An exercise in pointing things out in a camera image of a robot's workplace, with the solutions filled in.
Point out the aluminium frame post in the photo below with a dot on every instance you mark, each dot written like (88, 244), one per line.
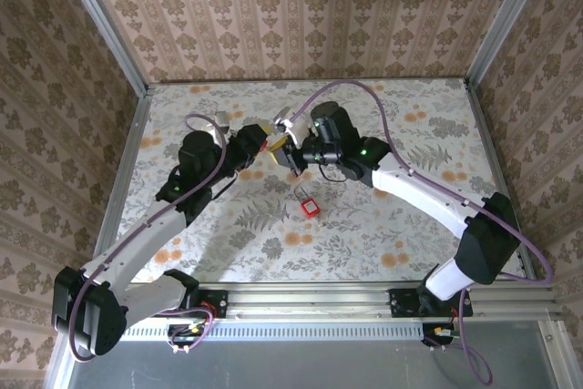
(505, 20)
(105, 24)

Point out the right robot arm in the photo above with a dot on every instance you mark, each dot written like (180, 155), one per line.
(483, 243)

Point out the aluminium table side rail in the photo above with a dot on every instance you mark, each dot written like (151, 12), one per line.
(492, 134)
(129, 152)

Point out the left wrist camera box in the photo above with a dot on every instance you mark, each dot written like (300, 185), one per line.
(221, 119)

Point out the black connector box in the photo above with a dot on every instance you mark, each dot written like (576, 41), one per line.
(432, 340)
(184, 339)

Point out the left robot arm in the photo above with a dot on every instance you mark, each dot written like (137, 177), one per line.
(136, 243)

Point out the floral patterned table cover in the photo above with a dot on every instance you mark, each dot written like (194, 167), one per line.
(182, 97)

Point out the grey metal panel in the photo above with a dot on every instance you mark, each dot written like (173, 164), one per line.
(319, 361)

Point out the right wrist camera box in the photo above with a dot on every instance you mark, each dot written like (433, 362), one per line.
(293, 129)

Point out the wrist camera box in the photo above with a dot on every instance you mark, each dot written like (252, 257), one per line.
(221, 119)
(293, 129)

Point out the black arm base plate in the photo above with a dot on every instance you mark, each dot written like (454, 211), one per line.
(218, 302)
(401, 302)

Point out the aluminium frame rail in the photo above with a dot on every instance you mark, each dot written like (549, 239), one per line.
(319, 302)

